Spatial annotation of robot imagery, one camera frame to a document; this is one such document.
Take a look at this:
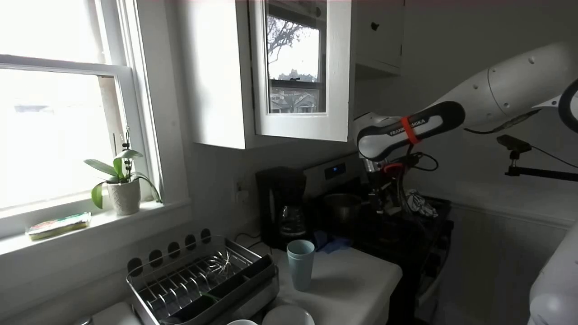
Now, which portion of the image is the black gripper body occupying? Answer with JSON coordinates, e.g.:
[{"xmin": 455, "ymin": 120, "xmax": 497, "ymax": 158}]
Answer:
[{"xmin": 367, "ymin": 158, "xmax": 419, "ymax": 201}]

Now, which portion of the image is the glass coffee pot black handle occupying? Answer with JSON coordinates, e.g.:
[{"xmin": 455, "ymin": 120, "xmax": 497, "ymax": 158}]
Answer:
[{"xmin": 278, "ymin": 205, "xmax": 309, "ymax": 241}]

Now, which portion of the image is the dark cooking pot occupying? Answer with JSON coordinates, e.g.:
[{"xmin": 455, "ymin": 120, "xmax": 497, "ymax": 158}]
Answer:
[{"xmin": 320, "ymin": 192, "xmax": 365, "ymax": 230}]

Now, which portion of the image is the black coffee maker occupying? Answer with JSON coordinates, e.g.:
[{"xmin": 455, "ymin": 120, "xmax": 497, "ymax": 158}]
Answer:
[{"xmin": 255, "ymin": 167, "xmax": 311, "ymax": 252}]

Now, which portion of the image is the green plant in white pot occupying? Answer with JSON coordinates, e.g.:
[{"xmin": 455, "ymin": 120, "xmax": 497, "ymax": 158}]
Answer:
[{"xmin": 83, "ymin": 140, "xmax": 163, "ymax": 217}]

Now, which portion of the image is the crumpled grey rag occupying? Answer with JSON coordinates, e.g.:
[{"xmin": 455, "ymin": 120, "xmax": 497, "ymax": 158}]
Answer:
[{"xmin": 403, "ymin": 190, "xmax": 441, "ymax": 221}]

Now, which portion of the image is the blue cloth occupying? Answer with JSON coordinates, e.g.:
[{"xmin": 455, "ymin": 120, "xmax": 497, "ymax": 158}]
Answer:
[{"xmin": 313, "ymin": 232, "xmax": 354, "ymax": 253}]

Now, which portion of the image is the teal plastic cup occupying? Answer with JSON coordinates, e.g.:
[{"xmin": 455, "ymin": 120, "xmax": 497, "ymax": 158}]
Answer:
[{"xmin": 286, "ymin": 239, "xmax": 316, "ymax": 293}]

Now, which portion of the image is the white cabinet door glass pane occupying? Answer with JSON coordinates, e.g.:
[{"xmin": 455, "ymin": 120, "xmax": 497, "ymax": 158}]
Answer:
[{"xmin": 248, "ymin": 0, "xmax": 354, "ymax": 145}]

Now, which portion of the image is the small white cabinet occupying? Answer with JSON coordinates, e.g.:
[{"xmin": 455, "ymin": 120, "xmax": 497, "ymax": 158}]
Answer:
[{"xmin": 352, "ymin": 0, "xmax": 407, "ymax": 76}]

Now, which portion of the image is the white plate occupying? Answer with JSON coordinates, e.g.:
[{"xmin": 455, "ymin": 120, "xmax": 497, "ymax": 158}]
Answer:
[{"xmin": 260, "ymin": 304, "xmax": 316, "ymax": 325}]

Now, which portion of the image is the metal dish rack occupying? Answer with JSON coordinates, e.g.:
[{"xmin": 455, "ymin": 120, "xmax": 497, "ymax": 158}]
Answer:
[{"xmin": 125, "ymin": 226, "xmax": 280, "ymax": 325}]

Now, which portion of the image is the green yellow sponge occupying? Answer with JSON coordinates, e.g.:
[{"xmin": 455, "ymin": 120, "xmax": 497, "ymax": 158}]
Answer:
[{"xmin": 26, "ymin": 214, "xmax": 94, "ymax": 243}]

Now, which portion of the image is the white framed window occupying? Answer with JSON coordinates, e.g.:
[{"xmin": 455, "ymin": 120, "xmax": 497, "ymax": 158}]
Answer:
[{"xmin": 0, "ymin": 0, "xmax": 195, "ymax": 257}]

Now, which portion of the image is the black cable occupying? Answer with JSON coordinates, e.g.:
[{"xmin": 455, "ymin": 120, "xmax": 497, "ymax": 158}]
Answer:
[{"xmin": 403, "ymin": 150, "xmax": 441, "ymax": 176}]

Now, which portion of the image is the red strap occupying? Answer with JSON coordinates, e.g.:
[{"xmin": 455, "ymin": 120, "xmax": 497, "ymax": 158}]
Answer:
[{"xmin": 399, "ymin": 114, "xmax": 421, "ymax": 147}]

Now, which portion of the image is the black camera on stand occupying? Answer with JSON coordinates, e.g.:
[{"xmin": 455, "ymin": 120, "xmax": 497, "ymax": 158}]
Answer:
[{"xmin": 495, "ymin": 134, "xmax": 578, "ymax": 185}]

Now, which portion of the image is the white wall outlet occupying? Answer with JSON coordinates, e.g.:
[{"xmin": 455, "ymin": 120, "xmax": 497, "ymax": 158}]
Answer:
[{"xmin": 233, "ymin": 179, "xmax": 251, "ymax": 205}]

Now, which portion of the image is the white wall cabinet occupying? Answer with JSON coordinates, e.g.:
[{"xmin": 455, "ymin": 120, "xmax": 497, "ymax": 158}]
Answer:
[{"xmin": 175, "ymin": 0, "xmax": 354, "ymax": 152}]

